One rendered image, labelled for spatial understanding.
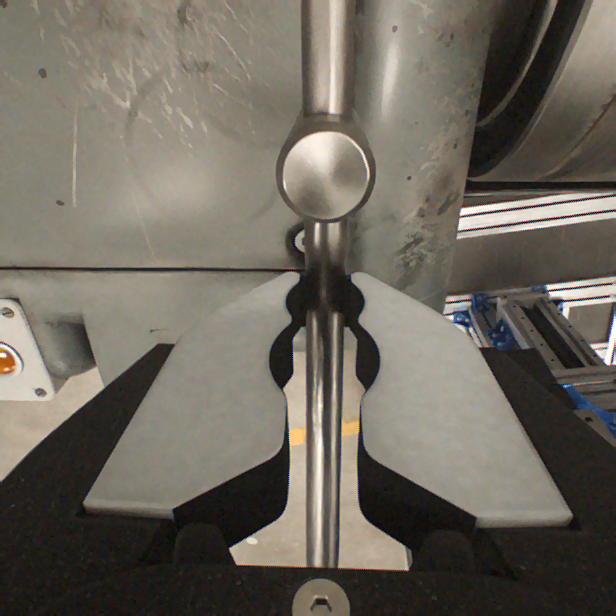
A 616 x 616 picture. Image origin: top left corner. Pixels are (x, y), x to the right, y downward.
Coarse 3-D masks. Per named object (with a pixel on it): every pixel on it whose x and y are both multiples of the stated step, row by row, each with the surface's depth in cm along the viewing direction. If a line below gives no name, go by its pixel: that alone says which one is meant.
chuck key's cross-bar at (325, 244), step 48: (336, 0) 9; (336, 48) 10; (336, 96) 10; (336, 240) 12; (336, 288) 13; (336, 336) 13; (336, 384) 14; (336, 432) 14; (336, 480) 15; (336, 528) 15
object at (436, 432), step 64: (384, 320) 10; (448, 320) 10; (384, 384) 8; (448, 384) 8; (384, 448) 7; (448, 448) 7; (512, 448) 7; (384, 512) 7; (448, 512) 6; (512, 512) 6
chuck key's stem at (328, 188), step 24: (312, 120) 10; (336, 120) 9; (288, 144) 9; (312, 144) 9; (336, 144) 9; (360, 144) 9; (288, 168) 9; (312, 168) 9; (336, 168) 9; (360, 168) 9; (288, 192) 10; (312, 192) 10; (336, 192) 10; (360, 192) 10; (312, 216) 10; (336, 216) 10
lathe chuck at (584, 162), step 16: (608, 112) 23; (592, 128) 25; (608, 128) 24; (576, 144) 26; (592, 144) 26; (608, 144) 26; (560, 160) 28; (576, 160) 28; (592, 160) 28; (608, 160) 27; (544, 176) 31; (560, 176) 31; (576, 176) 31; (592, 176) 30; (608, 176) 30
